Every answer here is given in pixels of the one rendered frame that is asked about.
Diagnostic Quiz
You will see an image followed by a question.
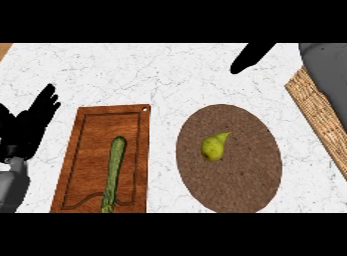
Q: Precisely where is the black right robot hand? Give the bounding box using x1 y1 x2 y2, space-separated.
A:
230 43 279 75

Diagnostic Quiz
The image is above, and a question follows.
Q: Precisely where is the brown oval placemat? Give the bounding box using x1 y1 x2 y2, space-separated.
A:
175 103 284 214

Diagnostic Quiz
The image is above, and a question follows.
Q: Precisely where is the yellow-green pear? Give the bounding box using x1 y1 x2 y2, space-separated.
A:
200 131 233 163

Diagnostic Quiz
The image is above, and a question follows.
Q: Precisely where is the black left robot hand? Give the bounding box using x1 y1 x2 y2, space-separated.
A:
0 83 63 164

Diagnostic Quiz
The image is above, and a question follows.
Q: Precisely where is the brown wooden cutting board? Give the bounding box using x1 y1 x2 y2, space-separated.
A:
50 103 153 214

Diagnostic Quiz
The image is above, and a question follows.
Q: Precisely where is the green cucumber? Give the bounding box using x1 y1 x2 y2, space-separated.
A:
100 135 129 214

